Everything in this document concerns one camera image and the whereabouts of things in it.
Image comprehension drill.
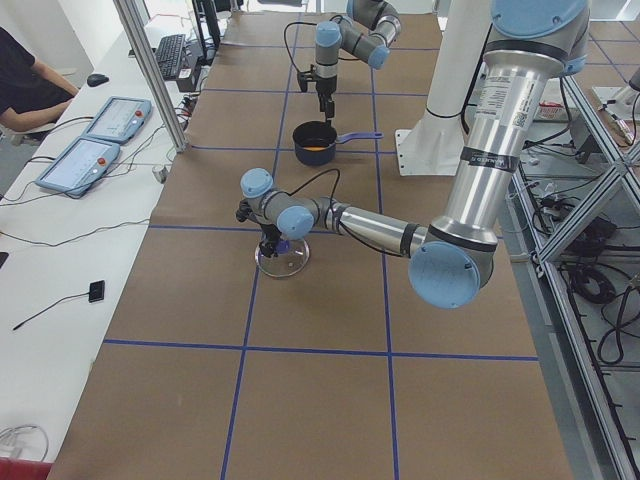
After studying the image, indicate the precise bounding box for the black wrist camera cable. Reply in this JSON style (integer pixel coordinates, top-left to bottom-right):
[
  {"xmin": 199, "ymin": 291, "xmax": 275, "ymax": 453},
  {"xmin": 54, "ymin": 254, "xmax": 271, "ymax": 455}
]
[{"xmin": 282, "ymin": 14, "xmax": 346, "ymax": 76}]

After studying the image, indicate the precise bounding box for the blue saucepan with handle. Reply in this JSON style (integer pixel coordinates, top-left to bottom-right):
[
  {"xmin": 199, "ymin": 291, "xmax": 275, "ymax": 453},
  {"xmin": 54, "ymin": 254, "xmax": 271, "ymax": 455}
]
[{"xmin": 292, "ymin": 121, "xmax": 384, "ymax": 166}]

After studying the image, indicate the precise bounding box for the brown table mat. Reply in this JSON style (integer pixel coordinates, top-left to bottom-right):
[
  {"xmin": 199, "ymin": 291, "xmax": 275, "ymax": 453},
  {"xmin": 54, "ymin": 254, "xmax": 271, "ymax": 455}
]
[{"xmin": 51, "ymin": 13, "xmax": 572, "ymax": 479}]

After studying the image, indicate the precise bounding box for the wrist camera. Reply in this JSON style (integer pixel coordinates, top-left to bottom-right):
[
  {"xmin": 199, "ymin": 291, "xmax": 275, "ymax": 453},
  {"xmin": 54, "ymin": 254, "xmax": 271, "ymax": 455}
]
[
  {"xmin": 296, "ymin": 64, "xmax": 318, "ymax": 93},
  {"xmin": 235, "ymin": 199, "xmax": 256, "ymax": 223}
]

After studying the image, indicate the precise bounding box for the seated person in black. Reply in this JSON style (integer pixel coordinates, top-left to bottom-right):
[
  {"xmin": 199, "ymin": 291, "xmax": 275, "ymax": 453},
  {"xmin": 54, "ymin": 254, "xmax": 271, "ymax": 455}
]
[{"xmin": 1, "ymin": 28, "xmax": 79, "ymax": 132}]

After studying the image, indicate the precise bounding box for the lower teach pendant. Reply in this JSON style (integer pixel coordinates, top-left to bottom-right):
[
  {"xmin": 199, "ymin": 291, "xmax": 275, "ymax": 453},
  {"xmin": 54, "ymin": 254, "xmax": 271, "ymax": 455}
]
[{"xmin": 35, "ymin": 136, "xmax": 121, "ymax": 199}]

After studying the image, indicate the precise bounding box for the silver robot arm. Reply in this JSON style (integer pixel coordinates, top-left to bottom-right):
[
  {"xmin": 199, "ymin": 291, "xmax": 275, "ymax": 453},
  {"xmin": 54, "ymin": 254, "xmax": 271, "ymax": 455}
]
[
  {"xmin": 309, "ymin": 1, "xmax": 402, "ymax": 123},
  {"xmin": 236, "ymin": 1, "xmax": 590, "ymax": 309}
]

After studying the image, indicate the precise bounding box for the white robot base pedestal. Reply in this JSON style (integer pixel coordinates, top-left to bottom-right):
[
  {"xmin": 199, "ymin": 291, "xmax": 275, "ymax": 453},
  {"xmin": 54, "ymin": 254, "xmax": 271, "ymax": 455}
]
[{"xmin": 396, "ymin": 0, "xmax": 491, "ymax": 176}]

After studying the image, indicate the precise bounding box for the glass lid with blue knob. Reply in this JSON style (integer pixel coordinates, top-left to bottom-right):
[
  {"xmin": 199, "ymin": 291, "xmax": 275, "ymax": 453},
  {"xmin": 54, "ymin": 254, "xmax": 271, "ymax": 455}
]
[{"xmin": 255, "ymin": 239, "xmax": 310, "ymax": 278}]

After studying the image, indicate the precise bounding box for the aluminium frame post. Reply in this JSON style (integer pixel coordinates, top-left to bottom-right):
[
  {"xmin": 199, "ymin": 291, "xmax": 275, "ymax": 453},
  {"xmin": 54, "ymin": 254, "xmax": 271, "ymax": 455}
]
[{"xmin": 113, "ymin": 0, "xmax": 187, "ymax": 153}]

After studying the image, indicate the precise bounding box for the teach pendant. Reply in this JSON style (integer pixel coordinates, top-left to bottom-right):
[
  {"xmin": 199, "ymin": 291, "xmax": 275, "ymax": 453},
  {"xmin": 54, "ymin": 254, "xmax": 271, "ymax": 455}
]
[
  {"xmin": 83, "ymin": 96, "xmax": 152, "ymax": 145},
  {"xmin": 35, "ymin": 136, "xmax": 121, "ymax": 199}
]

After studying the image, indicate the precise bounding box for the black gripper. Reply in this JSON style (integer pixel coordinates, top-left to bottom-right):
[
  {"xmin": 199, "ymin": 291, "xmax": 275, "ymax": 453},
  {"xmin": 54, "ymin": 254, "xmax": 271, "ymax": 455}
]
[
  {"xmin": 259, "ymin": 224, "xmax": 281, "ymax": 258},
  {"xmin": 316, "ymin": 77, "xmax": 336, "ymax": 119}
]

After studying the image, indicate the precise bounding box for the black computer mouse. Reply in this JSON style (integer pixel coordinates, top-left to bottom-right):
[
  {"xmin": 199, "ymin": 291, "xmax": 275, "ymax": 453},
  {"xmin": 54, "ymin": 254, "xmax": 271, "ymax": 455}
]
[{"xmin": 86, "ymin": 73, "xmax": 109, "ymax": 87}]

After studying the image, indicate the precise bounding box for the black keyboard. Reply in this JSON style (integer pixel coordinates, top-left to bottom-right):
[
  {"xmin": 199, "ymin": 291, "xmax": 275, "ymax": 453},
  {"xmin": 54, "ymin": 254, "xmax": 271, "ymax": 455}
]
[{"xmin": 155, "ymin": 34, "xmax": 186, "ymax": 80}]

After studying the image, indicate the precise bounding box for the upper teach pendant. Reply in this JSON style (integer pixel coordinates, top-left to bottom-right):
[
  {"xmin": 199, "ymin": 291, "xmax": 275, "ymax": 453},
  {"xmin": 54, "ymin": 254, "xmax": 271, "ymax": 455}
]
[{"xmin": 83, "ymin": 96, "xmax": 152, "ymax": 145}]

